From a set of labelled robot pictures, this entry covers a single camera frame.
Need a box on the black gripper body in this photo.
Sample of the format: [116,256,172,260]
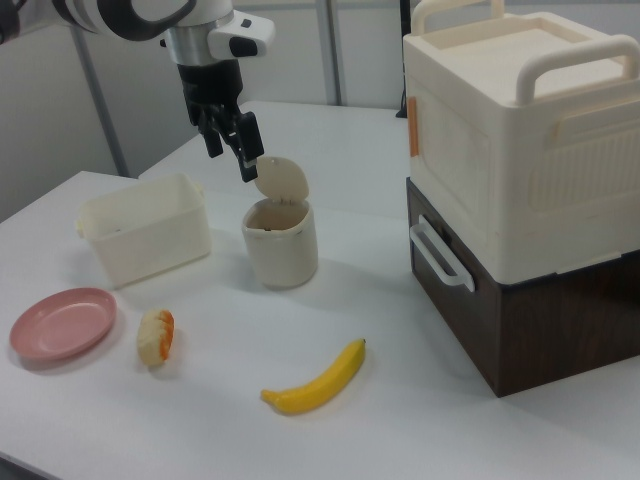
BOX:
[177,58,245,127]

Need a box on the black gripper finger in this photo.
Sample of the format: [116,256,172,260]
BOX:
[224,111,266,184]
[199,106,225,160]

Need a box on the white cylindrical cup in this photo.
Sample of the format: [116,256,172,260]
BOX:
[241,155,320,292]

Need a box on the white plastic storage bin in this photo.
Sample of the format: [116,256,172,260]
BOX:
[74,172,213,290]

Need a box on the orange tape strip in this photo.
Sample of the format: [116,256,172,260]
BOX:
[406,96,422,157]

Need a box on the toy sushi with orange topping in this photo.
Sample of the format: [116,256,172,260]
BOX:
[136,308,176,368]

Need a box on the pink plastic plate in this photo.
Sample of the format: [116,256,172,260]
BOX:
[9,287,119,362]

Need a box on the yellow toy banana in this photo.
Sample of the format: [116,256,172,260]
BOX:
[260,338,368,416]

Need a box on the dark brown wooden drawer box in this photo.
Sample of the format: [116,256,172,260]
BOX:
[405,177,640,399]

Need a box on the grey partition post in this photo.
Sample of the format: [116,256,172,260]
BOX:
[318,0,350,107]
[73,24,127,177]

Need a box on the black camera stand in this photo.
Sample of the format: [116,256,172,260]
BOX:
[395,0,415,120]

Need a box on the white drawer handle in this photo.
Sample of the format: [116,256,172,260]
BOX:
[409,214,476,292]

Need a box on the cream plastic box with handles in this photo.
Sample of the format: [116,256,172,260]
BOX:
[402,0,640,284]

